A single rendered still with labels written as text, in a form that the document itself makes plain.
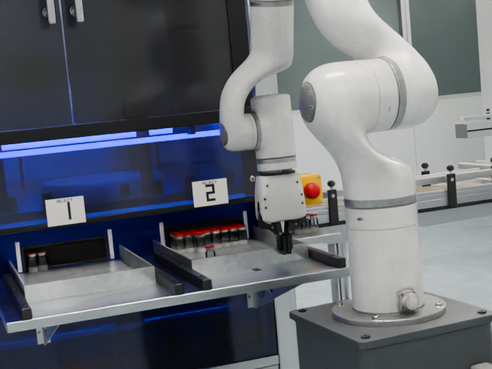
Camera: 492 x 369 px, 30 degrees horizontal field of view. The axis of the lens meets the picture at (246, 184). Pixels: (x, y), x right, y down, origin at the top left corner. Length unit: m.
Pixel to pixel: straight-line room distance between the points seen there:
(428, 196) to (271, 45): 0.85
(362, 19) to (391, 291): 0.45
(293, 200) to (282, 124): 0.16
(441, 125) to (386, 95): 6.33
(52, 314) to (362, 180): 0.62
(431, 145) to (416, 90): 6.26
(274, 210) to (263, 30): 0.37
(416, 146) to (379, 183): 6.21
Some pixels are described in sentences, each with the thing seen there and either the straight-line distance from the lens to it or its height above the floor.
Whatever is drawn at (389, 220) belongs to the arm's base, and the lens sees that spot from 1.49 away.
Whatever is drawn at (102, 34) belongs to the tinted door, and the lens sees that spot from 2.12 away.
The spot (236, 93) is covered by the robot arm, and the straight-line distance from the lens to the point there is 1.84.
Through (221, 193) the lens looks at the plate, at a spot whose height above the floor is 1.01.
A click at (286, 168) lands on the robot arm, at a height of 1.09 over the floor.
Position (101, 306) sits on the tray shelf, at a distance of 1.74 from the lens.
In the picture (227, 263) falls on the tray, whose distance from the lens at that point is 1.92.
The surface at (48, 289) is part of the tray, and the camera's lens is 1.85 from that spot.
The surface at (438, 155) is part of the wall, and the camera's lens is 7.79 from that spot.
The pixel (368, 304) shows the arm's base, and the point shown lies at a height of 0.89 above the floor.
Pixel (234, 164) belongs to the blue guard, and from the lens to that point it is 2.18.
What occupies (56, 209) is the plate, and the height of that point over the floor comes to 1.03.
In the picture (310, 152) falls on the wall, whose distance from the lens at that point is 7.26.
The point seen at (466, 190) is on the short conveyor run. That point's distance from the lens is 2.59.
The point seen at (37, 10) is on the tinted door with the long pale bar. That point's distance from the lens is 2.10.
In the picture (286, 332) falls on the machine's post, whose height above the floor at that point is 0.65.
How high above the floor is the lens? 1.25
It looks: 6 degrees down
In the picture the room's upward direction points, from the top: 5 degrees counter-clockwise
